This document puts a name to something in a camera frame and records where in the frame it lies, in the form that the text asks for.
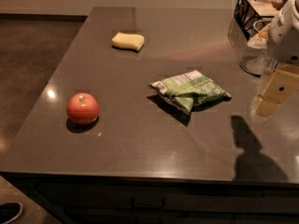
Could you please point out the yellow sponge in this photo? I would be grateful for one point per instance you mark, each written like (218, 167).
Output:
(128, 41)

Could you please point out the red apple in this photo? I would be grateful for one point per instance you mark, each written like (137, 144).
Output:
(82, 109)

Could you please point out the black shoe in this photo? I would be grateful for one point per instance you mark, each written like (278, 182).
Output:
(9, 212)

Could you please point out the green jalapeno chip bag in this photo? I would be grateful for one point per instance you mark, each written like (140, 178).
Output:
(189, 90)

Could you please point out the dark cabinet drawer front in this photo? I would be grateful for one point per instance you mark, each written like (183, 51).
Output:
(137, 202)

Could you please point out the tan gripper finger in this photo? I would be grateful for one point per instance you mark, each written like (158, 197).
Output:
(277, 86)

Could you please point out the black wire basket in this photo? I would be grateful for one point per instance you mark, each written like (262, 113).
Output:
(249, 11)

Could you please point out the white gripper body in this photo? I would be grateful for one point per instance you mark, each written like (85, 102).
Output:
(285, 37)

